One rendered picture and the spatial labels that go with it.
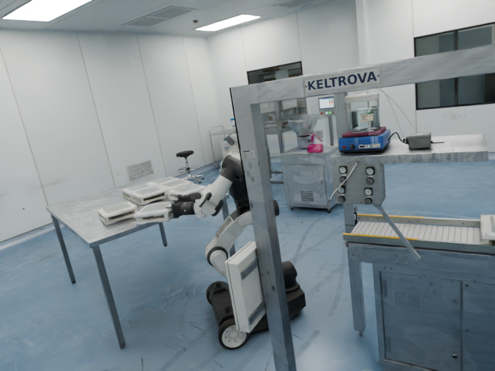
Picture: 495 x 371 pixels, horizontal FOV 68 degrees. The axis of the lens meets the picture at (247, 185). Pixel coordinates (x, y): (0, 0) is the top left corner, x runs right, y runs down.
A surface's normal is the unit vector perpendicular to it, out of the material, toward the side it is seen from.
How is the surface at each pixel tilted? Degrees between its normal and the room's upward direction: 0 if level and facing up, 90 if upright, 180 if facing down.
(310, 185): 90
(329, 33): 90
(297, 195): 90
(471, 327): 90
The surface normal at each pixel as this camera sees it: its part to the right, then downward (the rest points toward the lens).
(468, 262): -0.51, 0.29
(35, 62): 0.80, 0.03
